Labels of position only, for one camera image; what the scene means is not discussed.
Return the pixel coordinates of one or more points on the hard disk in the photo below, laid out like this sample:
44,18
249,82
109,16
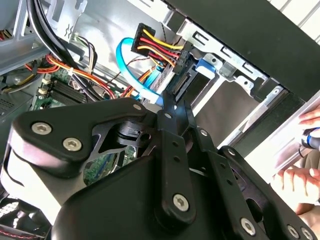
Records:
205,70

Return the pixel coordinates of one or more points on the person's left hand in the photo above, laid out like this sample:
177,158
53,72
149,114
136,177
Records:
300,180

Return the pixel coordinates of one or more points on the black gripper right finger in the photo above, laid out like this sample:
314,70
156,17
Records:
237,185

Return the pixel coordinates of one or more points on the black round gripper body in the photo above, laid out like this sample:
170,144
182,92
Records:
112,205

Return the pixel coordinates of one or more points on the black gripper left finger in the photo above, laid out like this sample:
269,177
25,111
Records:
50,140

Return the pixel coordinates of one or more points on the person's right hand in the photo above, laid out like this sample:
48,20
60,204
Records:
313,118

